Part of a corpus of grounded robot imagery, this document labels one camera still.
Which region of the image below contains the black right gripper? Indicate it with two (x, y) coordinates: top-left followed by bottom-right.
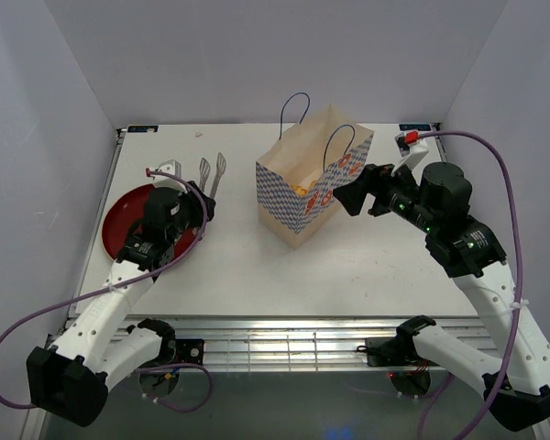
(331, 158), (438, 234)

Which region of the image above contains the large round fake bread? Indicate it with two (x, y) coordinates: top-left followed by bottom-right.
(290, 181), (317, 197)

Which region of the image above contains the blue patterned paper bag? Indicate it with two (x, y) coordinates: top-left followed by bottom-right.
(256, 104), (374, 249)

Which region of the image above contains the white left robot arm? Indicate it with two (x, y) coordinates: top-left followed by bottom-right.
(26, 155), (226, 427)

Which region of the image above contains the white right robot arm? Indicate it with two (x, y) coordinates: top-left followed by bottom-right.
(334, 162), (550, 432)

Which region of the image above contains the blue left corner label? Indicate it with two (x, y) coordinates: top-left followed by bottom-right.
(127, 125), (159, 133)

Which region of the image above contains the blue corner label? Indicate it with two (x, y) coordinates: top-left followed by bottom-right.
(399, 123), (432, 132)
(127, 125), (159, 133)

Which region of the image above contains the blue right corner label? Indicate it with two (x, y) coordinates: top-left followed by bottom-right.
(399, 123), (432, 132)

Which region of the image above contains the dark red round plate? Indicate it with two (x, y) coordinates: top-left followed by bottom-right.
(102, 184), (203, 271)

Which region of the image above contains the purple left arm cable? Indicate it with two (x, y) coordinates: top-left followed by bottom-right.
(0, 170), (214, 412)

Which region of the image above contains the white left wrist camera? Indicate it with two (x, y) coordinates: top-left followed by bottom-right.
(146, 159), (182, 181)

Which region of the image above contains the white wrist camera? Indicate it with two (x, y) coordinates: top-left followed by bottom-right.
(146, 159), (182, 181)
(391, 130), (429, 175)

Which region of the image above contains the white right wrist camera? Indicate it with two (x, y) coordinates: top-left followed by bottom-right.
(391, 130), (429, 175)

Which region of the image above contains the aluminium front rail frame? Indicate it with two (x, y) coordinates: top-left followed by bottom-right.
(45, 314), (496, 375)

